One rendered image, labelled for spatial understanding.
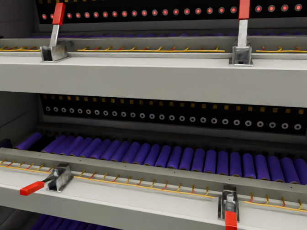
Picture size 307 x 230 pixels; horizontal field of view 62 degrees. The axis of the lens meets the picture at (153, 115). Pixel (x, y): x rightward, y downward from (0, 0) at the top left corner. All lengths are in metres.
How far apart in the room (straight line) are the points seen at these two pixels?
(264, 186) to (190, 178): 0.10
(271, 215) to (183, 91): 0.20
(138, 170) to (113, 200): 0.06
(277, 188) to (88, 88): 0.30
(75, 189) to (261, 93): 0.31
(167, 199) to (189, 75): 0.19
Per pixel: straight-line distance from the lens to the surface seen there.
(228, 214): 0.33
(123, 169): 0.42
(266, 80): 0.32
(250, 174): 0.43
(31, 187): 0.40
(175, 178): 0.40
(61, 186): 0.45
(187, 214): 0.38
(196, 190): 0.40
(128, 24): 0.53
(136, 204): 0.39
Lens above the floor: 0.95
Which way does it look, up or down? 9 degrees down
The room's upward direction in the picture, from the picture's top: 2 degrees clockwise
